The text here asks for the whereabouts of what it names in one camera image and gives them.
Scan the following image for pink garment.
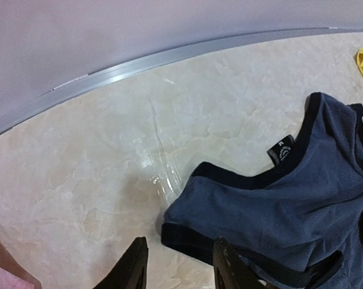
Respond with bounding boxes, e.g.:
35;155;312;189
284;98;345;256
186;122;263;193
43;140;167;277
0;268;34;289

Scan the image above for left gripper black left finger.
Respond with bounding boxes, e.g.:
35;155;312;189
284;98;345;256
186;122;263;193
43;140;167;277
94;237;149;289

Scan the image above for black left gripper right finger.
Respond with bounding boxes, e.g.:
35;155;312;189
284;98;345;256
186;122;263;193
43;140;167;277
213;238;276;289

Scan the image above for aluminium rear table rail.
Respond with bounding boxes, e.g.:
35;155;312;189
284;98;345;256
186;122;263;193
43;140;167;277
0;27;363;135

